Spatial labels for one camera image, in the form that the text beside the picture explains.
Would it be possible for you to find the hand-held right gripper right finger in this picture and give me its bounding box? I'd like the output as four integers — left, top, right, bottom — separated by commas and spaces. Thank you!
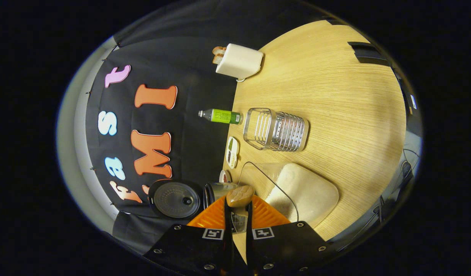
245, 195, 338, 274

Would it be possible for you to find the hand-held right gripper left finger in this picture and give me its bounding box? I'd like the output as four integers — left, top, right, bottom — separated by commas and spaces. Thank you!
143, 195, 234, 274

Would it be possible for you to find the wooden spoon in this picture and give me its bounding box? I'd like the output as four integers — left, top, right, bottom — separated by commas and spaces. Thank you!
226, 185, 255, 234

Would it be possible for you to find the black rice cooker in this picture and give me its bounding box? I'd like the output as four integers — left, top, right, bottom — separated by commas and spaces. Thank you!
148, 179, 240, 220

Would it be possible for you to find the metal wire chopstick holder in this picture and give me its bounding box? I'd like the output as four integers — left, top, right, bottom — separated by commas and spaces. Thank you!
243, 108, 310, 152

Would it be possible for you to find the clear plastic tray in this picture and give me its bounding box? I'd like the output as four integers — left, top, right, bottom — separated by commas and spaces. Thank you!
237, 161, 340, 230

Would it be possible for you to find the white divided bean dish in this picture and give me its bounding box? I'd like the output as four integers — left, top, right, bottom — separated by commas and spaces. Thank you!
225, 136, 240, 169

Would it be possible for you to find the green label drink bottle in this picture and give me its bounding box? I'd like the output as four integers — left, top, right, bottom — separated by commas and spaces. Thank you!
198, 108, 244, 125

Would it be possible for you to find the white toaster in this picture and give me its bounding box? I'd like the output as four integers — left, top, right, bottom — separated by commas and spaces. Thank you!
215, 43, 264, 82

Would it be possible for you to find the black tape patch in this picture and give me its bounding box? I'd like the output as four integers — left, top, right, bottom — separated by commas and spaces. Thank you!
347, 41, 391, 66

